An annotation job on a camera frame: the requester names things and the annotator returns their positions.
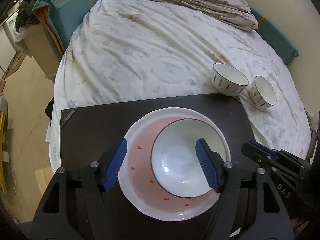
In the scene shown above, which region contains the teal bed frame padding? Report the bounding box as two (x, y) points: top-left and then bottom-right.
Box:
(33, 0), (299, 65)

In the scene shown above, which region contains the black rectangular mat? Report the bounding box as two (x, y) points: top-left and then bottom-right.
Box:
(60, 94), (257, 239)

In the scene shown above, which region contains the dark clothes pile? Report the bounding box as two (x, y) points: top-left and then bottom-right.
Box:
(14, 0), (75, 33)

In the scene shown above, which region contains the large pink strawberry plate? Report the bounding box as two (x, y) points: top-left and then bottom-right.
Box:
(118, 107), (231, 222)

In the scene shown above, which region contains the white floral bed sheet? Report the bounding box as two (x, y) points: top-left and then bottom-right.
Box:
(49, 0), (311, 171)

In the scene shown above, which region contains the white fish bowl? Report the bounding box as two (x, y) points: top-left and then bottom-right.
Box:
(249, 75), (277, 111)
(150, 118), (231, 198)
(212, 63), (249, 97)

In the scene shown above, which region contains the yellow wooden chair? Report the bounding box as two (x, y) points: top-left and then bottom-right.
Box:
(0, 112), (7, 193)

